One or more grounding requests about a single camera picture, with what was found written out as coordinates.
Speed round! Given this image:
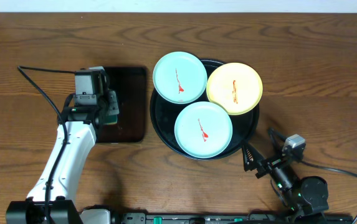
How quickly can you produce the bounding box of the green yellow sponge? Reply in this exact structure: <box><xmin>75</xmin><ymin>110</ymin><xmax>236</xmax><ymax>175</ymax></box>
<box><xmin>103</xmin><ymin>115</ymin><xmax>118</xmax><ymax>125</ymax></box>

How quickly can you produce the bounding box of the light blue plate top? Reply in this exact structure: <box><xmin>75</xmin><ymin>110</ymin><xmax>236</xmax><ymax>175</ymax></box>
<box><xmin>153</xmin><ymin>52</ymin><xmax>207</xmax><ymax>104</ymax></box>

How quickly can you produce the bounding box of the light blue plate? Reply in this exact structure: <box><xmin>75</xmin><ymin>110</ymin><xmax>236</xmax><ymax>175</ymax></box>
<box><xmin>153</xmin><ymin>52</ymin><xmax>207</xmax><ymax>104</ymax></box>
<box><xmin>174</xmin><ymin>101</ymin><xmax>233</xmax><ymax>159</ymax></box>

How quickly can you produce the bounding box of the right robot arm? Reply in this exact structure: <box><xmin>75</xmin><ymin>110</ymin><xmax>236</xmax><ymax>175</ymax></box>
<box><xmin>242</xmin><ymin>142</ymin><xmax>329</xmax><ymax>223</ymax></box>

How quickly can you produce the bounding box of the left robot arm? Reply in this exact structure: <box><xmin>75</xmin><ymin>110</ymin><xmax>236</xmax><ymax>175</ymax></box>
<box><xmin>6</xmin><ymin>67</ymin><xmax>120</xmax><ymax>224</ymax></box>

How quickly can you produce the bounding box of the dark rectangular tray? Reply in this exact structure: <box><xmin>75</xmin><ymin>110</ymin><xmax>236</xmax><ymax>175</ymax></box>
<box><xmin>97</xmin><ymin>66</ymin><xmax>147</xmax><ymax>143</ymax></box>

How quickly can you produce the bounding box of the light blue plate bottom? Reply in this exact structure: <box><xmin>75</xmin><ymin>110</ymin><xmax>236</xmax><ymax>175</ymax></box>
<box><xmin>174</xmin><ymin>101</ymin><xmax>233</xmax><ymax>159</ymax></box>

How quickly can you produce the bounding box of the yellow plate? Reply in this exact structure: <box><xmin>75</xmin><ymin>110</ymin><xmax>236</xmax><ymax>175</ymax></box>
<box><xmin>206</xmin><ymin>63</ymin><xmax>263</xmax><ymax>115</ymax></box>

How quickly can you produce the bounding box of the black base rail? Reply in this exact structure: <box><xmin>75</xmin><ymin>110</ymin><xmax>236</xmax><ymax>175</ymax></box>
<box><xmin>120</xmin><ymin>212</ymin><xmax>353</xmax><ymax>224</ymax></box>

